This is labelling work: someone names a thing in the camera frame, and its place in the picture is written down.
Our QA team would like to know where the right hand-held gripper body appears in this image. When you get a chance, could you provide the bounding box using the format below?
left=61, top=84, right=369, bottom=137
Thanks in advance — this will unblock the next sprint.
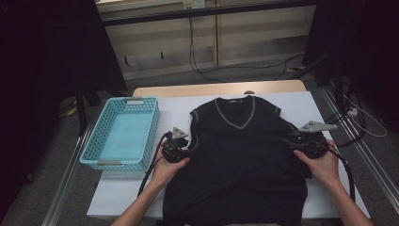
left=294, top=121, right=339, bottom=160

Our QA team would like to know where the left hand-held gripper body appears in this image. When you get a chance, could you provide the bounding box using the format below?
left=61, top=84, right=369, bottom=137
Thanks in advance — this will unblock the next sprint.
left=161, top=126, right=191, bottom=164

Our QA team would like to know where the black knit vest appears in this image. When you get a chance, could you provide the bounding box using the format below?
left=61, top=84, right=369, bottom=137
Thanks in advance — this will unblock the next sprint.
left=162, top=95, right=329, bottom=226

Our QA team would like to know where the light blue plastic basket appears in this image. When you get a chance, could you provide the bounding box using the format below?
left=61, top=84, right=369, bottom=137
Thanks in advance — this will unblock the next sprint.
left=79, top=96, right=161, bottom=172

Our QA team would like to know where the person's left hand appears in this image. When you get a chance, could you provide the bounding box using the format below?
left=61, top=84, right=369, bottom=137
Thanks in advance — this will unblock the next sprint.
left=151, top=144, right=191, bottom=189

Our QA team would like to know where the person's right hand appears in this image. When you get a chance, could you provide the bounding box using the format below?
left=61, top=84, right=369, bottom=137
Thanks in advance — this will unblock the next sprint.
left=293, top=139, right=342, bottom=189

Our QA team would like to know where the white table sheet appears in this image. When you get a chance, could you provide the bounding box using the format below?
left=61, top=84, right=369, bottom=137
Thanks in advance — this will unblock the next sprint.
left=87, top=90, right=371, bottom=220

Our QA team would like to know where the black tripod stand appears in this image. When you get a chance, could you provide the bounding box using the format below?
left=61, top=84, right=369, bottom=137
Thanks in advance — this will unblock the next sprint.
left=302, top=0, right=399, bottom=133

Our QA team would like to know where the light wooden cabinet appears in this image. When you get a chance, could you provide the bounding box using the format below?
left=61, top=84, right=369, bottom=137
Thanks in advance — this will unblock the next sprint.
left=95, top=0, right=316, bottom=81

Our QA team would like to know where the black metal bar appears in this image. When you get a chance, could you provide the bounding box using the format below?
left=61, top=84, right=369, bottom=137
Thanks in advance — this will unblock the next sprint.
left=102, top=0, right=316, bottom=27

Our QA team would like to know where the black curtain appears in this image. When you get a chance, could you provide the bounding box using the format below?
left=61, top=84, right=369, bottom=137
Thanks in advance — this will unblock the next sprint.
left=0, top=0, right=128, bottom=218

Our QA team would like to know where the black looped floor cable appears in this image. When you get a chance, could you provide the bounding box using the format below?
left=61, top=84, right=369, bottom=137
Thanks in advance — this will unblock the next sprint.
left=324, top=88, right=366, bottom=149

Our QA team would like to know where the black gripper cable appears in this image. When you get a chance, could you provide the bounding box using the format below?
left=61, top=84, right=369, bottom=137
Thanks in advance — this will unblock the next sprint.
left=309, top=140, right=357, bottom=202
left=136, top=131, right=173, bottom=198

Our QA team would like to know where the white cable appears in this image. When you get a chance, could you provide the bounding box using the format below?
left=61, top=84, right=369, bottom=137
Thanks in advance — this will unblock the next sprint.
left=343, top=93, right=389, bottom=138

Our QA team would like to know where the metal floor rail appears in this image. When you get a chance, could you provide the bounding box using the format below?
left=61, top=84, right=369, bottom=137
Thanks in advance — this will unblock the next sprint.
left=319, top=84, right=399, bottom=205
left=40, top=125, right=95, bottom=226

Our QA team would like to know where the black hanging cable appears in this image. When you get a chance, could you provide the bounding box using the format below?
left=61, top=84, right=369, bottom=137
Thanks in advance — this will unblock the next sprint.
left=187, top=15, right=227, bottom=84

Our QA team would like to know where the white wall socket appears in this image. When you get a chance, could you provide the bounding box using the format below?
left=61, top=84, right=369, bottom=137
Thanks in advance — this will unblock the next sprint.
left=183, top=0, right=205, bottom=9

